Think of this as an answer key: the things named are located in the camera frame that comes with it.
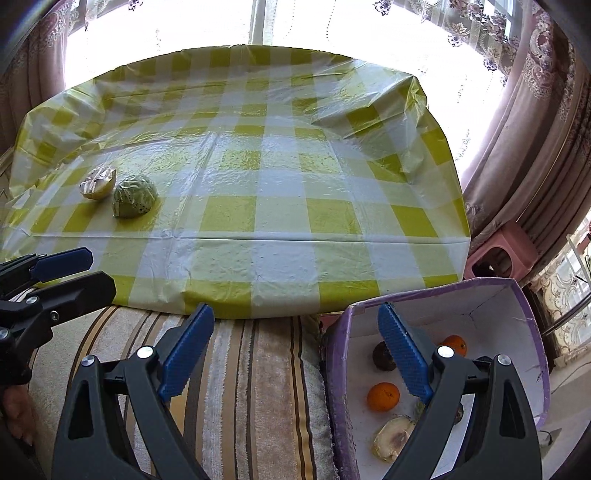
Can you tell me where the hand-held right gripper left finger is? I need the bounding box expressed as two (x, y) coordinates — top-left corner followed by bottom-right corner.
(50, 302), (216, 480)

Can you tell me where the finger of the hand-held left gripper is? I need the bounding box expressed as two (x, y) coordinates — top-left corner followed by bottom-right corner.
(0, 271), (117, 345)
(0, 246), (95, 290)

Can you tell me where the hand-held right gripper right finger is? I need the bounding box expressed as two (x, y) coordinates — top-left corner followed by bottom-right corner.
(377, 302), (544, 480)

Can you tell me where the large orange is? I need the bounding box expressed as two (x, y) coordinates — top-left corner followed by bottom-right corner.
(367, 382), (400, 413)

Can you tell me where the small orange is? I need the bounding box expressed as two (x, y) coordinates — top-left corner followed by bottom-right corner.
(441, 335), (468, 358)

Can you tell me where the yellow citrus half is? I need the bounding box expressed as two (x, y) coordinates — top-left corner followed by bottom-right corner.
(372, 414), (416, 463)
(79, 167), (117, 200)

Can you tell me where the purple cardboard box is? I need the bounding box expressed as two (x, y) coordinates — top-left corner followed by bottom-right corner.
(321, 277), (552, 480)

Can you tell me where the person's left hand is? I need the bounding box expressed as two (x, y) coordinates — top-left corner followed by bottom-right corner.
(0, 386), (37, 446)

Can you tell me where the pink plastic stool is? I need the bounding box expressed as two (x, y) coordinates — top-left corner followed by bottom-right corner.
(464, 224), (539, 280)

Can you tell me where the sheer floral lace curtain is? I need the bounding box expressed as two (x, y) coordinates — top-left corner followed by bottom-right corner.
(69, 0), (532, 72)
(531, 222), (591, 333)

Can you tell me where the yellow checkered plastic tablecloth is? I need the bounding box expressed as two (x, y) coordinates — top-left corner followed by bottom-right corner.
(0, 44), (472, 319)

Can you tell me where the mauve embroidered curtain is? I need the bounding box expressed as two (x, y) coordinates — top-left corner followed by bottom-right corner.
(0, 14), (72, 155)
(462, 14), (591, 241)

